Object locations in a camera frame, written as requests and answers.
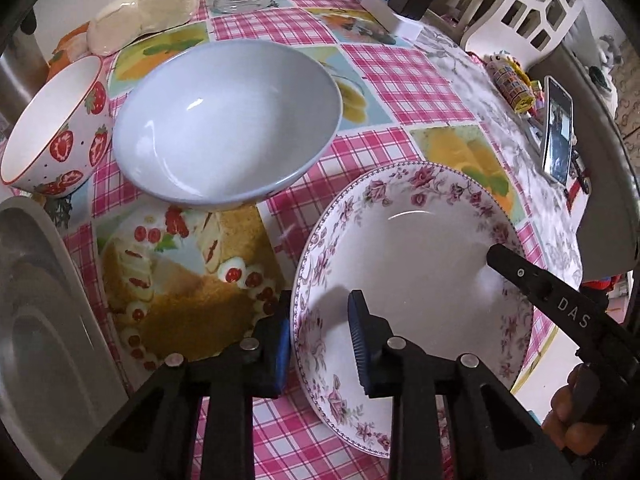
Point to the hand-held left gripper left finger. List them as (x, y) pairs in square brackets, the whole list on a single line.
[(280, 350)]

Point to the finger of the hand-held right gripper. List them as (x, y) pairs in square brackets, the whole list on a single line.
[(520, 275)]

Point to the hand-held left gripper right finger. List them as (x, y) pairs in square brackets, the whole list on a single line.
[(357, 340)]

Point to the pink floral rim bowl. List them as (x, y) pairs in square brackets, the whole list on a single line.
[(425, 260)]

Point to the plain white bowl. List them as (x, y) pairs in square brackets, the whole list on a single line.
[(225, 120)]

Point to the stainless steel basin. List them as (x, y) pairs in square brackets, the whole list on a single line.
[(45, 310)]

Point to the strawberry print bowl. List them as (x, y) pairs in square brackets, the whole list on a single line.
[(55, 115)]

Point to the person's right hand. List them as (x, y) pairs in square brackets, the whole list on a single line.
[(562, 402)]

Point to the smartphone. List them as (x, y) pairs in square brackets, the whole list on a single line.
[(557, 130)]

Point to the colourful candy roll pack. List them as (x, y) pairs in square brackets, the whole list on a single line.
[(512, 85)]

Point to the white lattice chair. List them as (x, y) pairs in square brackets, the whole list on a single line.
[(510, 25)]

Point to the pink checked picture tablecloth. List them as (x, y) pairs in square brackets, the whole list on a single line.
[(380, 60)]

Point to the white power strip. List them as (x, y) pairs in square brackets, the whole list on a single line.
[(395, 22)]

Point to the orange snack packet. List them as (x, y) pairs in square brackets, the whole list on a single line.
[(67, 52)]

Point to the pack of white steamed buns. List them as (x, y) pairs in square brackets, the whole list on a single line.
[(150, 5)]

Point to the stainless steel thermos jug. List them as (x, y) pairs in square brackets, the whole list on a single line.
[(17, 75)]

